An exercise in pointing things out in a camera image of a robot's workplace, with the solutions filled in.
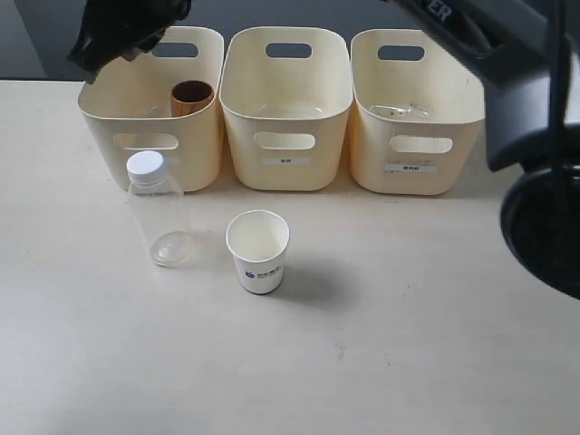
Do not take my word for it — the cream plastic bin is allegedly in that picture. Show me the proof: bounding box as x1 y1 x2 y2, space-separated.
218 26 353 191
78 26 225 192
349 29 485 196

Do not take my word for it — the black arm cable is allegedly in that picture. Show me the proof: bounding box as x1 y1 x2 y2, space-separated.
546 0 573 218

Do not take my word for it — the cream plastic bin left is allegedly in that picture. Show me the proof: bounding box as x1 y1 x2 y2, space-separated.
78 26 225 192

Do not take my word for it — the clear plastic bottle white cap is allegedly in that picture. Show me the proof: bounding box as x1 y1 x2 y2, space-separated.
126 150 194 267

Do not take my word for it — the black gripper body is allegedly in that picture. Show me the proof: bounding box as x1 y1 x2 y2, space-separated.
67 0 192 84

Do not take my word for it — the cream plastic bin middle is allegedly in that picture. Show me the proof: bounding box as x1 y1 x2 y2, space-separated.
218 26 353 191

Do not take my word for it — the cream plastic bin right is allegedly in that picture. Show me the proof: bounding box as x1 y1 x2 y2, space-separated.
349 29 485 196

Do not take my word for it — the brown wooden cup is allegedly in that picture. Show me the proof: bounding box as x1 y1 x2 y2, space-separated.
171 80 214 117

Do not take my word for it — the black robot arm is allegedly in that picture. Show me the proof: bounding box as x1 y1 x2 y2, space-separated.
400 1 579 298

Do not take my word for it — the white paper cup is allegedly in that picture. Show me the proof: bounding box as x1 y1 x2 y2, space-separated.
226 209 290 295

